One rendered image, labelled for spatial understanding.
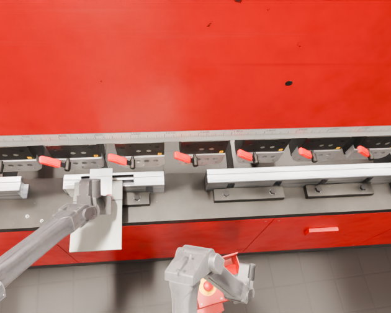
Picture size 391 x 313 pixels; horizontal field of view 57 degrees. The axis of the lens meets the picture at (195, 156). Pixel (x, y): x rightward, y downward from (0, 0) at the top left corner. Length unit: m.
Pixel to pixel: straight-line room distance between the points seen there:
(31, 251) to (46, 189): 0.64
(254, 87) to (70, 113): 0.47
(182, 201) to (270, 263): 1.07
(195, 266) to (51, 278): 1.63
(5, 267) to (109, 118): 0.43
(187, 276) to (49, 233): 0.39
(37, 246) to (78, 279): 1.38
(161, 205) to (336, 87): 0.85
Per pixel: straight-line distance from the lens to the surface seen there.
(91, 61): 0.81
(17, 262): 0.97
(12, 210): 1.61
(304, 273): 2.49
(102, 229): 1.36
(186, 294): 0.88
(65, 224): 1.08
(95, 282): 2.36
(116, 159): 1.12
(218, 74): 0.84
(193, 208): 1.50
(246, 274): 1.32
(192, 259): 0.91
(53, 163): 1.16
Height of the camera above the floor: 2.30
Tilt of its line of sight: 63 degrees down
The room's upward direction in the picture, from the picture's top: 10 degrees clockwise
